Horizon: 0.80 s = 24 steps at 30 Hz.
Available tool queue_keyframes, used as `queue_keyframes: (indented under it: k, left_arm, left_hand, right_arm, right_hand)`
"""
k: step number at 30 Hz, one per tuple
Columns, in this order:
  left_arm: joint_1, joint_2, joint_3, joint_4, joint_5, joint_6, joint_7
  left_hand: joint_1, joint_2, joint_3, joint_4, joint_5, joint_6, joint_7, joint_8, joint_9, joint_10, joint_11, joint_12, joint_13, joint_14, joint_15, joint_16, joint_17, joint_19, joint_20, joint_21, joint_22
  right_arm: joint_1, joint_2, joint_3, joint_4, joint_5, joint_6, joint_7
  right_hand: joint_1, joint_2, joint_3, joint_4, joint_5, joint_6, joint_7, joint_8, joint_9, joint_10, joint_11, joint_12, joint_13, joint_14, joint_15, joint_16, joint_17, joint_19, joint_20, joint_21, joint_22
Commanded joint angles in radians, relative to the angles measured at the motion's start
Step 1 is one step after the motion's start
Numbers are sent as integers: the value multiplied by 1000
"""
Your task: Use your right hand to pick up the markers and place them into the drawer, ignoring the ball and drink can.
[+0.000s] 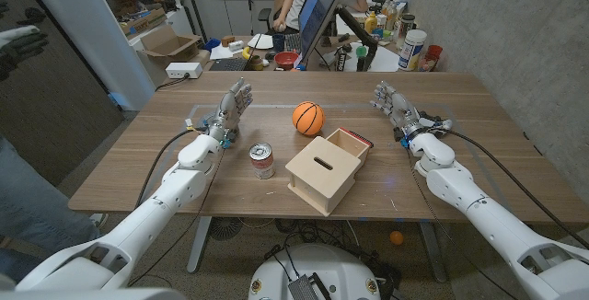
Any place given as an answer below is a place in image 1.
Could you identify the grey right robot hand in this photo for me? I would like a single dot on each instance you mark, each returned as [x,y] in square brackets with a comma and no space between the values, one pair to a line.
[400,111]

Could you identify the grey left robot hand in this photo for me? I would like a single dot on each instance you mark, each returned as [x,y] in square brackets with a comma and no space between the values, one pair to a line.
[230,116]

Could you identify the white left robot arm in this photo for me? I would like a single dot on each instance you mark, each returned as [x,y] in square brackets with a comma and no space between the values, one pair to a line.
[152,208]

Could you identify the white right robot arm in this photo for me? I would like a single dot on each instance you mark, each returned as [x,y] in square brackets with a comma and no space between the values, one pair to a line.
[488,208]

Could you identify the red white tin can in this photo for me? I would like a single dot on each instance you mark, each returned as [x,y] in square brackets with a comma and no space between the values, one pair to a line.
[262,162]

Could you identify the light wooden drawer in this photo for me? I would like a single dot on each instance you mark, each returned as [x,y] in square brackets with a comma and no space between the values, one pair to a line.
[352,146]

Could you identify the black drink can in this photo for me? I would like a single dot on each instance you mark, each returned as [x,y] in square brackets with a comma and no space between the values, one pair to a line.
[341,61]

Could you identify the small orange ball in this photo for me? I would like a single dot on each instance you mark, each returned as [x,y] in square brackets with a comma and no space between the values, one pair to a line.
[396,238]

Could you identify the white game controller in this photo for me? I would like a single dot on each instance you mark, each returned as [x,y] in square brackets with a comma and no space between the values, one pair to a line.
[442,123]

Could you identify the black laptop keyboard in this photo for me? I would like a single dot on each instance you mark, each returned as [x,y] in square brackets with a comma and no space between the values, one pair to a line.
[228,64]

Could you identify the white labelled canister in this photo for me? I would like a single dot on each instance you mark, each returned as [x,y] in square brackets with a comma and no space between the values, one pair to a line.
[411,51]

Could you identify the red plastic container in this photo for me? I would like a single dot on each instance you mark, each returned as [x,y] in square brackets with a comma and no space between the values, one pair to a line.
[431,56]

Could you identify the white power box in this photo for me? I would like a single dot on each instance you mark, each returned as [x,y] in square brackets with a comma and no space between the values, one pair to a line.
[183,70]

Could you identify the green capped bottle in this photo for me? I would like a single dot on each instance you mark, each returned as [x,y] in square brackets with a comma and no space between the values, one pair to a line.
[361,56]

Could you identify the orange mini basketball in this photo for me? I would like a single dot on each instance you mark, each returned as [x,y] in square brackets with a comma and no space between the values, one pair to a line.
[308,118]

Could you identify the red bowl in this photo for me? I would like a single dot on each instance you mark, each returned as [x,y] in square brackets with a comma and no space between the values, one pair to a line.
[286,60]

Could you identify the yellow squeeze bottle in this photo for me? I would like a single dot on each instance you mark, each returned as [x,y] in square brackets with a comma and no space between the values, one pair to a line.
[370,23]

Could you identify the open cardboard box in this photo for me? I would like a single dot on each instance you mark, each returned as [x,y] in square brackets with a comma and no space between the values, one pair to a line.
[168,44]

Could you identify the light wooden slotted box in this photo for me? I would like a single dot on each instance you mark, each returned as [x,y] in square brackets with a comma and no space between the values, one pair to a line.
[322,185]

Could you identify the black round fan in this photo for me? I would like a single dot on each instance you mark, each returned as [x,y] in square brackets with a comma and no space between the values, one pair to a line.
[225,227]

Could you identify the black computer monitor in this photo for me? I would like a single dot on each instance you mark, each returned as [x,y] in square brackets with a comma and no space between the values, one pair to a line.
[317,10]

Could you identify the grey table leg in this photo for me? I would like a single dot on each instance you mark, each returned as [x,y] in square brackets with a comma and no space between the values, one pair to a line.
[199,245]
[432,249]

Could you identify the white shelf unit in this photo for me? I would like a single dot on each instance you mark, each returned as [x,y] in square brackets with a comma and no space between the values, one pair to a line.
[92,24]

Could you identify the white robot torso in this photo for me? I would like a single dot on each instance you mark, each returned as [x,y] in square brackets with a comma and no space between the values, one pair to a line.
[317,268]

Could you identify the person in blue jeans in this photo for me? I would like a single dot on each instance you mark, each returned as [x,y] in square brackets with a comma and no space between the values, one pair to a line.
[37,208]

